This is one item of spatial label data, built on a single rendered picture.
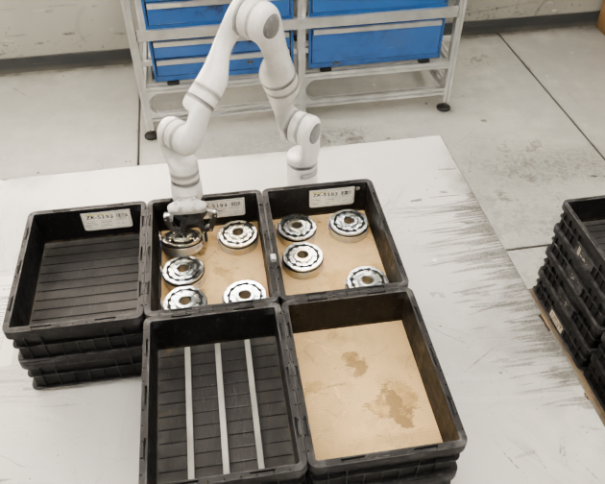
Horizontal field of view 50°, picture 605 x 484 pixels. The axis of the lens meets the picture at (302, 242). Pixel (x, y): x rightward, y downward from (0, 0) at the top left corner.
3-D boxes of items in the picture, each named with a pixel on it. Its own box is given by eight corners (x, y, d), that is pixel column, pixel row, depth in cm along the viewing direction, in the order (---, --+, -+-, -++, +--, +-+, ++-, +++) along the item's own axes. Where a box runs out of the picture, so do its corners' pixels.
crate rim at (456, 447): (280, 307, 145) (280, 301, 143) (409, 292, 148) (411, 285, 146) (308, 475, 116) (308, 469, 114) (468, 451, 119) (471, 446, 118)
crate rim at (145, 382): (145, 324, 141) (143, 317, 140) (280, 307, 145) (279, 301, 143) (140, 500, 113) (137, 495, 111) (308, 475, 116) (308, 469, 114)
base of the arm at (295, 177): (288, 194, 205) (287, 151, 193) (317, 195, 204) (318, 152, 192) (287, 214, 198) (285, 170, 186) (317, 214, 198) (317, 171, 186)
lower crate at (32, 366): (53, 273, 181) (40, 242, 172) (160, 261, 184) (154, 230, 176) (32, 394, 152) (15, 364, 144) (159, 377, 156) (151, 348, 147)
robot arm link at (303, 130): (325, 111, 179) (324, 161, 191) (296, 102, 183) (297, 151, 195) (307, 128, 173) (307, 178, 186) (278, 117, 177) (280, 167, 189)
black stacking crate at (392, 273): (263, 222, 180) (261, 190, 172) (367, 211, 183) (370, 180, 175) (282, 333, 151) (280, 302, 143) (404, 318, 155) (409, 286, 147)
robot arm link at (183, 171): (158, 175, 154) (183, 190, 149) (149, 120, 143) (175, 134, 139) (181, 162, 158) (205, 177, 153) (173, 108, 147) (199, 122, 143)
